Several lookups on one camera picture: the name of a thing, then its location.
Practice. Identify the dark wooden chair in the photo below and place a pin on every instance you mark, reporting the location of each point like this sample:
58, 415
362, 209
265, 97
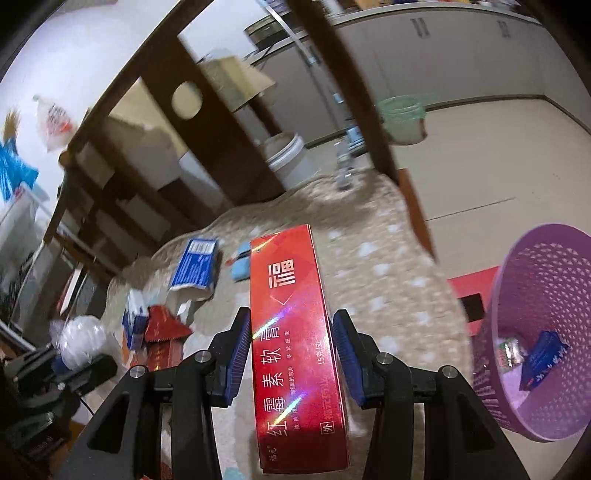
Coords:
221, 138

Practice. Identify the blue plastic bag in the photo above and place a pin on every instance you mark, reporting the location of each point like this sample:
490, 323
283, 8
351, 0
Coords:
14, 170

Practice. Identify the red floor mat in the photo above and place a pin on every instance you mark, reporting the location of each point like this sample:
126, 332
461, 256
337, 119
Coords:
466, 284

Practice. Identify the metal pole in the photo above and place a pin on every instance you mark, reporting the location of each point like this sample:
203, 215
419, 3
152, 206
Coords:
295, 34

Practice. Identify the white printed plastic bag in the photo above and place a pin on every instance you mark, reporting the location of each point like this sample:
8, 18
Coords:
53, 122

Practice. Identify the clear water bottle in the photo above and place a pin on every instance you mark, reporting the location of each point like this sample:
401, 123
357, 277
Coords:
344, 177

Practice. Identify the purple plastic mesh basket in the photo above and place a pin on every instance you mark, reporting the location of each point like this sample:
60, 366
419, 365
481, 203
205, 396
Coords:
554, 277

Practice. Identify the green plastic basket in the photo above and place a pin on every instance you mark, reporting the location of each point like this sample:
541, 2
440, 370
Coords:
401, 120

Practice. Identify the white cabinet row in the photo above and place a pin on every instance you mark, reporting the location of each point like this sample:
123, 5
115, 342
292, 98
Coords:
461, 55

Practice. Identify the small blue white box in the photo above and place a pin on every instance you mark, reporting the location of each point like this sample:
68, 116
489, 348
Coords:
134, 323

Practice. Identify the white plastic storage box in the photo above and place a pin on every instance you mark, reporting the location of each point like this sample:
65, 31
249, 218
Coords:
18, 217

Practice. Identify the beige patterned mat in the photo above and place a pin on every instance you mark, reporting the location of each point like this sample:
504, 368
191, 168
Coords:
369, 277

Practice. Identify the dark blue snack packet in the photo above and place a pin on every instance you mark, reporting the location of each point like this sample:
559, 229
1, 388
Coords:
542, 360

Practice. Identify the light blue sponge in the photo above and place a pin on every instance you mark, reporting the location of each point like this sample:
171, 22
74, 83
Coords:
242, 272

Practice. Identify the large tan cardboard box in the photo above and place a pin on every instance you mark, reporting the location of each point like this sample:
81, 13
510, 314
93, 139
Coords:
138, 115

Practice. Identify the dark wooden post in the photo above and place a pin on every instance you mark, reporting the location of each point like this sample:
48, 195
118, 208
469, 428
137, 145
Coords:
351, 83

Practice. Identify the red torn packaging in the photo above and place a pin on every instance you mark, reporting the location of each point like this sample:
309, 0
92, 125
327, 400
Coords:
164, 325

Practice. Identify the clear plastic bag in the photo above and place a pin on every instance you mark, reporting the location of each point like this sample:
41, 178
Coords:
81, 339

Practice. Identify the blue and white carton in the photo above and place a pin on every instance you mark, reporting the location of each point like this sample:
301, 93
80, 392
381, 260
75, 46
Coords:
194, 267

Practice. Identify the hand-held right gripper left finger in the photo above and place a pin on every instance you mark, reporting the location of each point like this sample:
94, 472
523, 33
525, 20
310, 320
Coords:
238, 355

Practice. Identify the white plastic bucket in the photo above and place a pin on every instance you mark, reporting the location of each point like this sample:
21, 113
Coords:
288, 161

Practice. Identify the open cardboard box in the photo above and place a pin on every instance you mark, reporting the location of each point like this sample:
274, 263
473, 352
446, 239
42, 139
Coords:
235, 81

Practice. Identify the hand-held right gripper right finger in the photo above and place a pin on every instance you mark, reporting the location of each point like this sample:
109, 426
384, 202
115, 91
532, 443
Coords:
346, 355

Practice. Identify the green crumpled wrapper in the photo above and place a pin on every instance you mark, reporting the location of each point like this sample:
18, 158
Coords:
510, 353

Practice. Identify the long red cardboard box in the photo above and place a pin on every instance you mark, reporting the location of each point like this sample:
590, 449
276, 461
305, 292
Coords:
291, 323

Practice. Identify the dark flat tray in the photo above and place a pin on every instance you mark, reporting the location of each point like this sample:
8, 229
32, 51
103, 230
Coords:
268, 27

